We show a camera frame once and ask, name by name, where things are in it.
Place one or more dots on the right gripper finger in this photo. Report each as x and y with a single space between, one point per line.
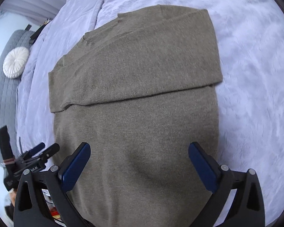
63 180
215 180

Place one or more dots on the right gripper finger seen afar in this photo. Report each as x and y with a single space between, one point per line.
35 150
49 152

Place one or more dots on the olive knit sweater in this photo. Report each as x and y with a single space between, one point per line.
139 90

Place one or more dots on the lavender plush bed blanket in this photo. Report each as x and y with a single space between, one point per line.
250 98

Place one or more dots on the grey quilted bench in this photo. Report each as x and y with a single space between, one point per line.
8 89

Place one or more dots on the white round tufted cushion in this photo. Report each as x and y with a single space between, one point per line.
15 61

